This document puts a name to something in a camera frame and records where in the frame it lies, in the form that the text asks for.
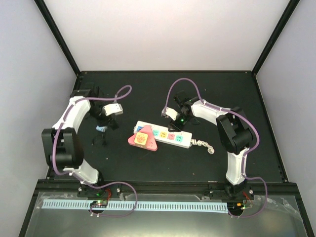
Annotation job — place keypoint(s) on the white power strip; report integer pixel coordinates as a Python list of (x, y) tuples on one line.
[(161, 134)]

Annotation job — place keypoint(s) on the black aluminium frame post left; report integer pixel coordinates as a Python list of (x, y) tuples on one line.
[(57, 34)]

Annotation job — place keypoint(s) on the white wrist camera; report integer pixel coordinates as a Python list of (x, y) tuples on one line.
[(113, 109), (169, 113)]

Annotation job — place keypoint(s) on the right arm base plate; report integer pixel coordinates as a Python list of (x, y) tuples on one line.
[(227, 191)]

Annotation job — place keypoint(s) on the light blue slotted cable duct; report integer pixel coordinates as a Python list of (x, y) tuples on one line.
[(215, 207)]

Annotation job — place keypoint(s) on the yellow cube socket adapter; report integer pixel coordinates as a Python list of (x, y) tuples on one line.
[(141, 139)]

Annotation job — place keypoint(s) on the pink triangular socket adapter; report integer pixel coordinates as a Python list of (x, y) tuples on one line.
[(151, 143)]

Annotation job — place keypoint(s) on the black aluminium frame post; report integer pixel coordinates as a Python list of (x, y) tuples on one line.
[(286, 15), (57, 34)]

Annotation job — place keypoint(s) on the blue USB charger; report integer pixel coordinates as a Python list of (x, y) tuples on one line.
[(102, 129)]

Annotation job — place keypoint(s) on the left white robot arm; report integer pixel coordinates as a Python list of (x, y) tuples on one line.
[(62, 147)]

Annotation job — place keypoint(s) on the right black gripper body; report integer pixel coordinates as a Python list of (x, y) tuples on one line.
[(181, 125)]

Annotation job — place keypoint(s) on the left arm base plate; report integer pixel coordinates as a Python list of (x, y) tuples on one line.
[(85, 191)]

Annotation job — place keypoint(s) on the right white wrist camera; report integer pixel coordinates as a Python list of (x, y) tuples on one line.
[(169, 113)]

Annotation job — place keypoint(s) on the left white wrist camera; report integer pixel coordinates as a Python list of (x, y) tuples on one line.
[(113, 109)]

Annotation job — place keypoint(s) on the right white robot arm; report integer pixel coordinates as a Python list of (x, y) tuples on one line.
[(236, 134)]

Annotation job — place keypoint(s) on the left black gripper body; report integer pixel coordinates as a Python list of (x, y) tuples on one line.
[(107, 119)]

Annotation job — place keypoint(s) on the black aluminium frame post right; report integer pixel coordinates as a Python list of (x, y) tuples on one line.
[(286, 15)]

